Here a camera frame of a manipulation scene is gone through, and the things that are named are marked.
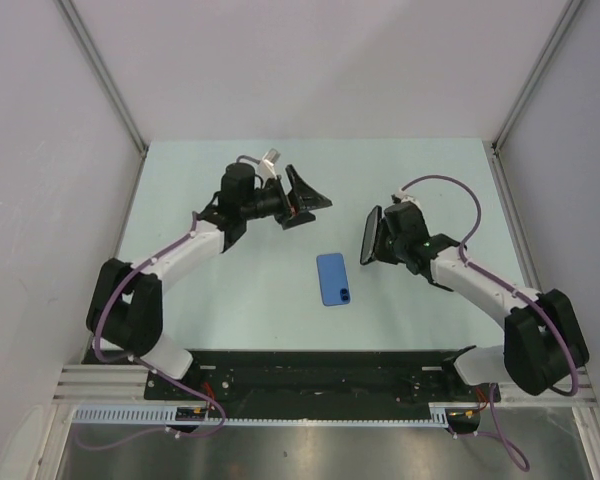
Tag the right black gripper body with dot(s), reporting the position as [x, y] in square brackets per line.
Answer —
[389, 249]

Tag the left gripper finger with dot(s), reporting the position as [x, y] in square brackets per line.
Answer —
[304, 198]
[297, 220]

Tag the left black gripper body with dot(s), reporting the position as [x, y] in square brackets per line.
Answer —
[273, 202]

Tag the black cased phone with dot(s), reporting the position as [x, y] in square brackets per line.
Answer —
[370, 235]

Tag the blue phone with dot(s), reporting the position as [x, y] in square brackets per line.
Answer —
[333, 280]

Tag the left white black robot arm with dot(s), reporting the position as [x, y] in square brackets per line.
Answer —
[126, 309]

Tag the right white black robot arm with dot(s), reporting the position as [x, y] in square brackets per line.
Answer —
[542, 340]

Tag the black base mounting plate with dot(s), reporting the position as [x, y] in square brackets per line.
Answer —
[340, 386]

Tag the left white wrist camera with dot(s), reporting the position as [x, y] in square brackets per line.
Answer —
[266, 166]

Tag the aluminium front rail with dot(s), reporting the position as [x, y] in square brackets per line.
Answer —
[126, 384]

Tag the left aluminium frame post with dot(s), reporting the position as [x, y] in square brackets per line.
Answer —
[97, 64]

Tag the aluminium frame post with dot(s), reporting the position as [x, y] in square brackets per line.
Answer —
[549, 51]
[97, 64]

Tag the right aluminium frame post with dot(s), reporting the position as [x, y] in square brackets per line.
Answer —
[549, 51]

